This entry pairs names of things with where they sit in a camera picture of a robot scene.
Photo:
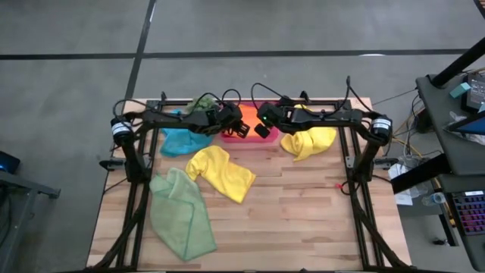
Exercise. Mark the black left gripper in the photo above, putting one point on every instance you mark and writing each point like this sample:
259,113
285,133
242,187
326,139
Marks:
229,113

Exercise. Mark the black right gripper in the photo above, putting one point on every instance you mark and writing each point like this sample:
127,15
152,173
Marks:
273,115

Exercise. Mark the orange microfiber towel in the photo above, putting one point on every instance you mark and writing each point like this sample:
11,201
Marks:
252,117

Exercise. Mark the yellow microfiber towel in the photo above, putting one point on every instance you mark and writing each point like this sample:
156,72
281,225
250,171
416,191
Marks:
223,174
310,142

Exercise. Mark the green microfiber towel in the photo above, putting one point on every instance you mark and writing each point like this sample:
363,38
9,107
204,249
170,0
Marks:
182,220

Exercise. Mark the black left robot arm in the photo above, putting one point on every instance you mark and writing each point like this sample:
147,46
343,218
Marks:
166,117

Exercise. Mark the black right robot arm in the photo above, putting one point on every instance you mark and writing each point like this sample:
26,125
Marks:
322,115

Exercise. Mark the blue microfiber towel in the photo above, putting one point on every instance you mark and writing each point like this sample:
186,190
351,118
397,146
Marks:
182,140

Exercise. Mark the pink plastic bin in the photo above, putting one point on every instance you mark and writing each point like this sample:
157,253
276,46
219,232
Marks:
250,138

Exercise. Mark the green artificial potted plant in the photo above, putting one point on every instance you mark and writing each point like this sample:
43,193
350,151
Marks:
201,103

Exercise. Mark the red clip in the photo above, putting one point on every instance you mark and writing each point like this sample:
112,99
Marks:
338,186

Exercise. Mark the white paper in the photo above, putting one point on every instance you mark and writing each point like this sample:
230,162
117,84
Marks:
403,198

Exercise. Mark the grey desk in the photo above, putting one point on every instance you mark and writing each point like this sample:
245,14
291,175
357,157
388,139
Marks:
447,144

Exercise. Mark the clear water bottle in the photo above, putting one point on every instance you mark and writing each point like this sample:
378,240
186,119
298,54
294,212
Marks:
435,198

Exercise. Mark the teal box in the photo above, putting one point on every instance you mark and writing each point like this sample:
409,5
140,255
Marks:
460,90

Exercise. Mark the dark tablet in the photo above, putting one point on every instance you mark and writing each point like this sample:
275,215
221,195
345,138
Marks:
470,127

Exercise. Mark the black pole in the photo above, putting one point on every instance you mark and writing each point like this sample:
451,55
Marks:
458,62

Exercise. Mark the black electronic device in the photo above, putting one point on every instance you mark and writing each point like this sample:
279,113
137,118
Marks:
475,91

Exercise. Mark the grey metal table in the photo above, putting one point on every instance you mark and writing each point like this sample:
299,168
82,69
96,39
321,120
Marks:
22,189

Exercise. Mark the backlit keyboard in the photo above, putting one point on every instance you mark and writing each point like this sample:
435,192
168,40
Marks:
471,212

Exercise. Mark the black device with blue light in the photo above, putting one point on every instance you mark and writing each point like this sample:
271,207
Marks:
7,162

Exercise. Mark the black side bracket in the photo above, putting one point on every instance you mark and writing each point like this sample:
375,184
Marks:
111,164
386,163

